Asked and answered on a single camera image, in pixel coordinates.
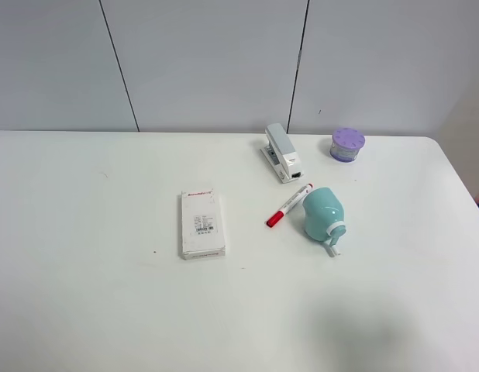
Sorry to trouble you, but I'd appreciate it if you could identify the white grey stapler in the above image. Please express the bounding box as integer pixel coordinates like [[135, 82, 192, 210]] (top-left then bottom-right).
[[261, 123, 304, 184]]

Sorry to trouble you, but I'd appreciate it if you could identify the red capped white marker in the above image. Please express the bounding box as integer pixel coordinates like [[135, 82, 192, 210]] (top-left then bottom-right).
[[266, 183, 313, 228]]

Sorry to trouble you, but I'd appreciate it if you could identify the white flat cardboard box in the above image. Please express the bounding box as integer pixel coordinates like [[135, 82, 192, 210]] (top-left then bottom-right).
[[181, 189, 226, 260]]

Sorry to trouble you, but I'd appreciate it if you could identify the purple lidded round jar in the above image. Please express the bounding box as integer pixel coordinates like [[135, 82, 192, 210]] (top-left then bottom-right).
[[329, 128, 365, 163]]

